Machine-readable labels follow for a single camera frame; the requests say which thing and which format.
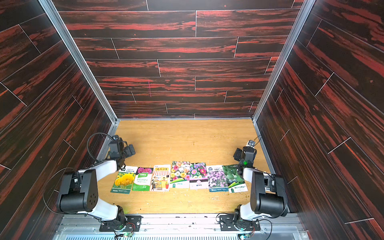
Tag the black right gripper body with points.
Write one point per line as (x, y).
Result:
(238, 154)

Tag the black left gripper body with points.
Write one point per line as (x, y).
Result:
(127, 152)

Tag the green gourd seed packet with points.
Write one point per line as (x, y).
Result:
(235, 183)

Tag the yellow marigold seed packet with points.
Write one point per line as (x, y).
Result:
(124, 181)

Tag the pink cosmos seed packet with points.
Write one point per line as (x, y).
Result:
(217, 179)

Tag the magenta flower green seed packet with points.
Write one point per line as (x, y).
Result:
(143, 178)

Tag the cartoon shop seed packet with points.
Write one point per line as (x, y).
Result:
(161, 178)

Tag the aster flower seed packet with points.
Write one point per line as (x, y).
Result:
(198, 176)

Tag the mixed ranunculus seed packet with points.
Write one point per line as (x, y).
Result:
(180, 175)

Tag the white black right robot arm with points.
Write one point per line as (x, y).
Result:
(268, 197)

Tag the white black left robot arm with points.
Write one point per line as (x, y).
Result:
(79, 194)

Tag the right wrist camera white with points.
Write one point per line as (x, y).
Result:
(251, 143)

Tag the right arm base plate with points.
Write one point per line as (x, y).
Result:
(228, 223)

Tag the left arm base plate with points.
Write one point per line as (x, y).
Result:
(132, 224)

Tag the aluminium front rail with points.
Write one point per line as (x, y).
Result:
(182, 227)

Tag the aluminium corner post left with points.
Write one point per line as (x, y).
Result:
(58, 23)

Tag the aluminium corner post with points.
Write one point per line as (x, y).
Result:
(292, 38)
(58, 23)

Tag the aluminium corner post right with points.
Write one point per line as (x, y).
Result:
(292, 38)

